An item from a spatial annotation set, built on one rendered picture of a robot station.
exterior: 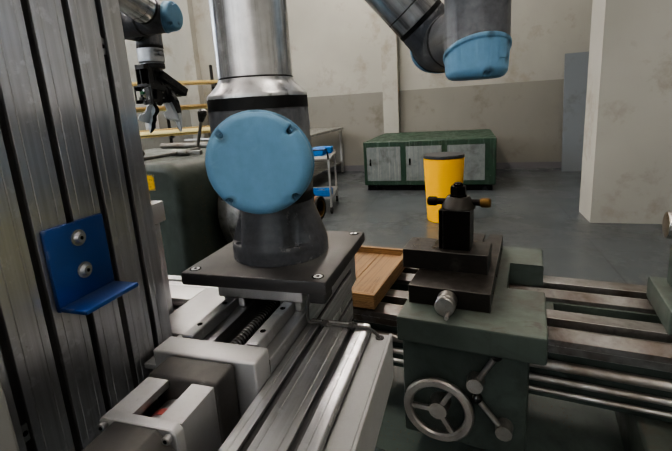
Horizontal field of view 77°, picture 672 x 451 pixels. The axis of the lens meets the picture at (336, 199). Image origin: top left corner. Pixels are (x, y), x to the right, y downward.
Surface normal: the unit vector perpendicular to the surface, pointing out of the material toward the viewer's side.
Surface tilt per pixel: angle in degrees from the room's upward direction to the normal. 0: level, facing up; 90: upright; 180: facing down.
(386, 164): 90
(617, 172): 90
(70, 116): 90
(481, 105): 90
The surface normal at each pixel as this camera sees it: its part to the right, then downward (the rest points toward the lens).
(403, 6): -0.22, 0.49
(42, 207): 0.96, 0.00
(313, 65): -0.29, 0.22
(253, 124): 0.08, 0.33
